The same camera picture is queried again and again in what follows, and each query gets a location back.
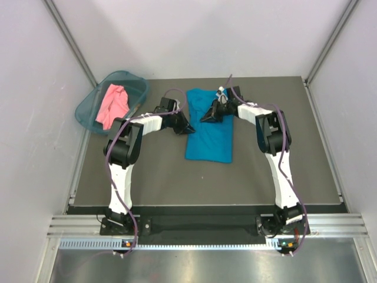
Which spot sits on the blue t shirt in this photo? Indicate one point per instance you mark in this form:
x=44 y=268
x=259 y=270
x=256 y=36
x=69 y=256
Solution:
x=211 y=141

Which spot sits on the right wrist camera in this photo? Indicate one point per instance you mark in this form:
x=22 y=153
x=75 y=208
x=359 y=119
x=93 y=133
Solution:
x=232 y=94

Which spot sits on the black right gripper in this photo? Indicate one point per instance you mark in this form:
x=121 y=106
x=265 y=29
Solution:
x=212 y=114

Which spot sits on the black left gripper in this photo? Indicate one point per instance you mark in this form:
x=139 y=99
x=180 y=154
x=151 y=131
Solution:
x=184 y=127

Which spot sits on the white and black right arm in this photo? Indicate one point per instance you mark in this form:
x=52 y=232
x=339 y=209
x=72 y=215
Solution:
x=273 y=139

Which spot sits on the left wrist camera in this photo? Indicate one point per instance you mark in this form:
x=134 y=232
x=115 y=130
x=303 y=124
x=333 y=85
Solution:
x=167 y=105

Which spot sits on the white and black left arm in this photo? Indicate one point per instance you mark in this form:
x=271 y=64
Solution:
x=122 y=151

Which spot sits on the aluminium frame post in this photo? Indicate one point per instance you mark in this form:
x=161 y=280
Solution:
x=331 y=41
x=65 y=32

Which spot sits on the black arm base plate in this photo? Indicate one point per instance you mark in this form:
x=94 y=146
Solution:
x=202 y=225

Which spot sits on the left aluminium frame post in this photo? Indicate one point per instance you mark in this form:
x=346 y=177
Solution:
x=65 y=32

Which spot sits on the right aluminium frame post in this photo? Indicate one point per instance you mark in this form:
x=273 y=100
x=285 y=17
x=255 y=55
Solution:
x=331 y=41

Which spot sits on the aluminium front rail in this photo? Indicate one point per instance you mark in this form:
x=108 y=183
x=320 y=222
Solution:
x=333 y=225

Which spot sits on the slotted grey cable duct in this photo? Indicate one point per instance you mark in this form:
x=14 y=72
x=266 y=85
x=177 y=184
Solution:
x=123 y=245

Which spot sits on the teal plastic bin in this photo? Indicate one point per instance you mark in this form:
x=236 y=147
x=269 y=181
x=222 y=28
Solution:
x=136 y=87

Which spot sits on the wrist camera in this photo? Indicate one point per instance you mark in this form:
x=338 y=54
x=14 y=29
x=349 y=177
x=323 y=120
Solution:
x=232 y=94
x=167 y=105

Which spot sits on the pink t shirt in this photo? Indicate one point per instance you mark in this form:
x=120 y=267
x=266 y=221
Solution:
x=114 y=105

